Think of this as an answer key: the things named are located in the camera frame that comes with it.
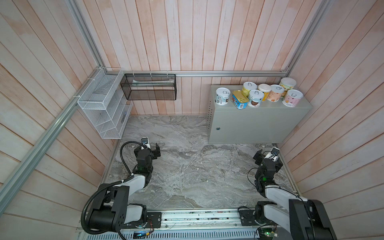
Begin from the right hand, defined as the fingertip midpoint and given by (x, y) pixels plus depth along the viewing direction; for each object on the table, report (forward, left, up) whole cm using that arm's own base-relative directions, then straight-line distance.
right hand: (269, 152), depth 85 cm
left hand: (+3, +71, 0) cm, 71 cm away
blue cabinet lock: (+13, +29, +5) cm, 33 cm away
